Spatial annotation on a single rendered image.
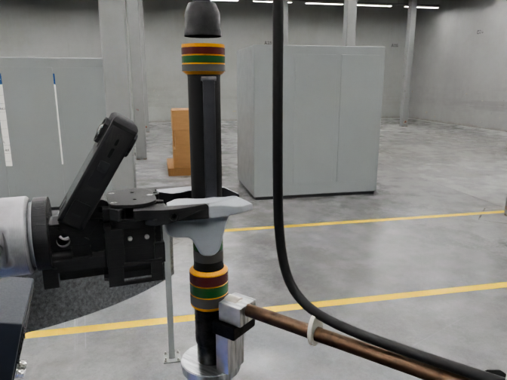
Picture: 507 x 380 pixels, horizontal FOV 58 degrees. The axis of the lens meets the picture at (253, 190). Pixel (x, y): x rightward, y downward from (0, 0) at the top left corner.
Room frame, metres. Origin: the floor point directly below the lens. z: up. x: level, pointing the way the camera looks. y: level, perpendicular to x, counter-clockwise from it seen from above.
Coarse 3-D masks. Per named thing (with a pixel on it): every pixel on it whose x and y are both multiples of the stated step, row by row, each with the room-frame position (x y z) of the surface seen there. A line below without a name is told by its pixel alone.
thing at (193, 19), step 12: (192, 0) 0.47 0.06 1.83; (204, 0) 0.47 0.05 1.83; (192, 12) 0.46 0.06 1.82; (204, 12) 0.46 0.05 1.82; (216, 12) 0.47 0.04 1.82; (192, 24) 0.46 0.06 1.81; (204, 24) 0.46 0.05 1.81; (216, 24) 0.47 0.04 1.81; (192, 36) 0.49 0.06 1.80; (204, 36) 0.49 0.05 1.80; (216, 36) 0.49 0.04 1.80; (204, 312) 0.46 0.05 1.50; (216, 312) 0.46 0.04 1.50; (204, 324) 0.46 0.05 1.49; (204, 336) 0.46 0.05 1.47; (204, 348) 0.46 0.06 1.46; (204, 360) 0.46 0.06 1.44; (216, 360) 0.46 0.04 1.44
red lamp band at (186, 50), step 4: (184, 48) 0.46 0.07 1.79; (188, 48) 0.46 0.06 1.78; (192, 48) 0.46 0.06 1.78; (196, 48) 0.45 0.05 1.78; (200, 48) 0.45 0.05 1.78; (204, 48) 0.45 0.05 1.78; (208, 48) 0.45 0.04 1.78; (212, 48) 0.46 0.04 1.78; (216, 48) 0.46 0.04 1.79; (220, 48) 0.46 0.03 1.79; (224, 48) 0.47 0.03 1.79; (184, 52) 0.46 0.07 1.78; (188, 52) 0.46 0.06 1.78; (192, 52) 0.46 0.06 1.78; (196, 52) 0.45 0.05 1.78; (200, 52) 0.45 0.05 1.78; (204, 52) 0.45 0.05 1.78; (208, 52) 0.45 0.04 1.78; (212, 52) 0.46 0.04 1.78; (216, 52) 0.46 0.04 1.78; (220, 52) 0.46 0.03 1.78; (224, 52) 0.47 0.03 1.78
